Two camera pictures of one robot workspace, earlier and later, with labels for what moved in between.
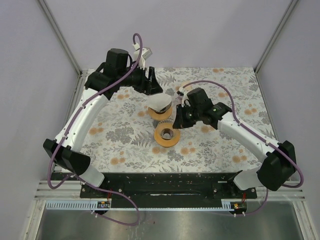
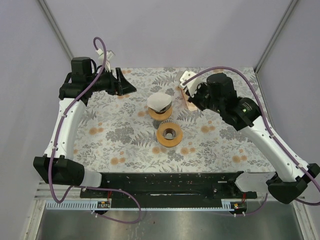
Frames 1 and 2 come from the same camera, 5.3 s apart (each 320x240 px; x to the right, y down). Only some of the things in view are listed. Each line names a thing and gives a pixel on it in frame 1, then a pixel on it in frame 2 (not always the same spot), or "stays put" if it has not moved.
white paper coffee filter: [159, 101] stays put
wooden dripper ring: [164, 143] stays put
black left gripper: [149, 85] -> [119, 86]
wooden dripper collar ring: [156, 116] stays put
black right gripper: [180, 122] -> [194, 100]
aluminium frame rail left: [81, 73] stays put
